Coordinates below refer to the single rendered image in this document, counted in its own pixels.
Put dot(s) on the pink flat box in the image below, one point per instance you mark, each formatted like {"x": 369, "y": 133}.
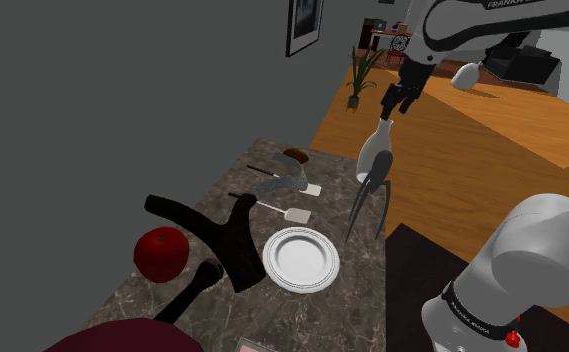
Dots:
{"x": 254, "y": 346}

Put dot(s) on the white narrow-necked vase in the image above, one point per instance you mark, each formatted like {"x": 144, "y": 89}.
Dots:
{"x": 370, "y": 148}

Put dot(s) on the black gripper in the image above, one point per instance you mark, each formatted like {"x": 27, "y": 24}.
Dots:
{"x": 414, "y": 77}

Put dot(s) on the black sofa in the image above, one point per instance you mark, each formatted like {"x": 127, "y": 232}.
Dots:
{"x": 523, "y": 61}

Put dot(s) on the wooden desk with chair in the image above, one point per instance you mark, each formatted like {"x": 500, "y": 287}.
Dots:
{"x": 395, "y": 43}

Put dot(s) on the brown oval thing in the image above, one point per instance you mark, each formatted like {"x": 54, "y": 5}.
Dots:
{"x": 297, "y": 155}

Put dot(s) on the dark red rounded thing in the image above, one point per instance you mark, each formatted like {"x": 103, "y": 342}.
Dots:
{"x": 128, "y": 337}

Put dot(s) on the grey speckled scoop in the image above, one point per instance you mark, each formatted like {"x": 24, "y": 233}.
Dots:
{"x": 286, "y": 181}

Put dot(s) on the green potted plant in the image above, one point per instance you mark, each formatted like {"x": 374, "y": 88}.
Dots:
{"x": 360, "y": 73}

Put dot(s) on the black framed wall picture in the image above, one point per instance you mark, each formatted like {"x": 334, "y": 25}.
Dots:
{"x": 305, "y": 22}

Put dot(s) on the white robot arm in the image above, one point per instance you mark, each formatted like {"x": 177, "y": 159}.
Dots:
{"x": 528, "y": 253}

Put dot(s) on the red apple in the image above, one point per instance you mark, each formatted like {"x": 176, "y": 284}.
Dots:
{"x": 161, "y": 254}

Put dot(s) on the white round plate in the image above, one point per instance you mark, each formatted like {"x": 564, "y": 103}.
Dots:
{"x": 301, "y": 261}

